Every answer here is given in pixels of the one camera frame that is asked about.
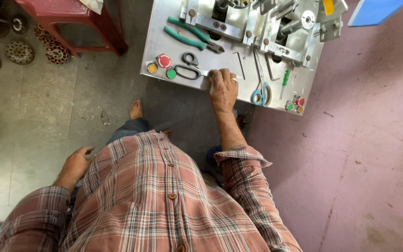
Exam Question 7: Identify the person's left hand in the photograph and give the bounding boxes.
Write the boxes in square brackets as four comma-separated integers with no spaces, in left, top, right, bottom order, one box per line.
[62,146,96,183]

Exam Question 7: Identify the person's right hand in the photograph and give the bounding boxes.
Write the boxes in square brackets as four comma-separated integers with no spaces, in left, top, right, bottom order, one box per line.
[208,68,239,114]

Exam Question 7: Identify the thin metal hex key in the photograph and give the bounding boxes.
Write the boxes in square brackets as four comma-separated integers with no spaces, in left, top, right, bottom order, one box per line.
[232,51,246,81]

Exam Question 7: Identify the thick metal hex key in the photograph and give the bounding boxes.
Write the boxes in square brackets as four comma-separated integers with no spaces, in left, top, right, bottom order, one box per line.
[264,52,281,82]

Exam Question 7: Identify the person's dark trousers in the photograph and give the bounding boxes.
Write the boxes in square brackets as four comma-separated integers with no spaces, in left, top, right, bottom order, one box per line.
[106,118,150,145]

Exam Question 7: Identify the large red push button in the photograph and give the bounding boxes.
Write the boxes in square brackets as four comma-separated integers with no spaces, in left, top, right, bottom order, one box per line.
[156,53,172,69]

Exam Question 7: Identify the person's left foot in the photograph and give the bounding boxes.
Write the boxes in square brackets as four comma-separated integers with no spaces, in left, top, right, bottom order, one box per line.
[129,99,144,120]

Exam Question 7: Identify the blue round object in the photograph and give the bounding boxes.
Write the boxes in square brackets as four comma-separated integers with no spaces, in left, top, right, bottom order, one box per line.
[206,145,223,167]

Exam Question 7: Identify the person's plaid shirt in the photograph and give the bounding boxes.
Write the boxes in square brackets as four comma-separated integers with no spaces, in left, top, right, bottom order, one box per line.
[0,130,304,252]

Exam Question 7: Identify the pile of motor stator cores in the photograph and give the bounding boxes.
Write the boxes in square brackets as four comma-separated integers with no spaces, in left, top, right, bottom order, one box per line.
[0,0,71,74]

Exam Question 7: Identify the red plastic stool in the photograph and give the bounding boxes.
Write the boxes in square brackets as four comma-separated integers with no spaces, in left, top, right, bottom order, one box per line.
[15,0,129,58]

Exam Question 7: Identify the white cloth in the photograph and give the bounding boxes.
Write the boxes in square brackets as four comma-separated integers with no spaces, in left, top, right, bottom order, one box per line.
[79,0,104,15]

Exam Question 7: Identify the blue board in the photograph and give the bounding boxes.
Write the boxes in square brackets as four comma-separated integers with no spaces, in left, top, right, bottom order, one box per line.
[347,0,403,27]

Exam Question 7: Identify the black handled scissors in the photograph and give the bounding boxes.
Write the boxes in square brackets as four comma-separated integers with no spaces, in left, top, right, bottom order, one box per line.
[174,52,216,81]

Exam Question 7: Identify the blue handled scissors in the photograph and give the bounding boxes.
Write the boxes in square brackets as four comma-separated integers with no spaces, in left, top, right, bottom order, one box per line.
[251,47,273,108]

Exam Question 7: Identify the green handled pliers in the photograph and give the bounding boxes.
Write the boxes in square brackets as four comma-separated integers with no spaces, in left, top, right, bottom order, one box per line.
[163,16,225,54]

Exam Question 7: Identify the green handled screwdriver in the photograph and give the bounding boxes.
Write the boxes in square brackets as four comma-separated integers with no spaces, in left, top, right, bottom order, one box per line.
[279,69,292,101]

